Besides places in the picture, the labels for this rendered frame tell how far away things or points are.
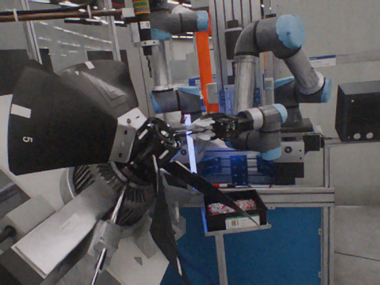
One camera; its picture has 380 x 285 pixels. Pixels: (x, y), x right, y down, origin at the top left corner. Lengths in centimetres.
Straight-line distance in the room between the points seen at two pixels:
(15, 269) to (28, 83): 32
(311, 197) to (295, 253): 28
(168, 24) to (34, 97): 67
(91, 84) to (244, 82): 55
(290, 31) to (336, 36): 158
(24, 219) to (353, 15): 251
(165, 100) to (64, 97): 95
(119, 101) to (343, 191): 239
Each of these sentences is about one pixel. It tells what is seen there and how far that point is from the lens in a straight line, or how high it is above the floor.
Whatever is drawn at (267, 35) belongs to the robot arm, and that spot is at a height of 145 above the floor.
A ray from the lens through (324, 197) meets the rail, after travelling 130.
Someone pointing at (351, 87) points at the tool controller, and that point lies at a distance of 120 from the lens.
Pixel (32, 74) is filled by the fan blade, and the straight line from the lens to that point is 65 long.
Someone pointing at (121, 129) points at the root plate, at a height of 126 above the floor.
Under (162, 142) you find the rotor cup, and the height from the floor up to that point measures 121.
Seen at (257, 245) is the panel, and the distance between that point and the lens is 142.
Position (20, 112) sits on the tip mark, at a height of 134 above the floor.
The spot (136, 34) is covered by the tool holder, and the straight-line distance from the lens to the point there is 84.
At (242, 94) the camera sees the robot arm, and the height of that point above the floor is 125.
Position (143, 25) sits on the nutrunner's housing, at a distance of 85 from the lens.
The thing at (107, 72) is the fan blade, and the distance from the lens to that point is 95.
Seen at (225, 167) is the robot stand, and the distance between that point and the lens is 161.
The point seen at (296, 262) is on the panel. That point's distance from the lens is 147.
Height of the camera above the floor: 139
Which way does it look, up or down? 15 degrees down
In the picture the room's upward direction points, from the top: 7 degrees counter-clockwise
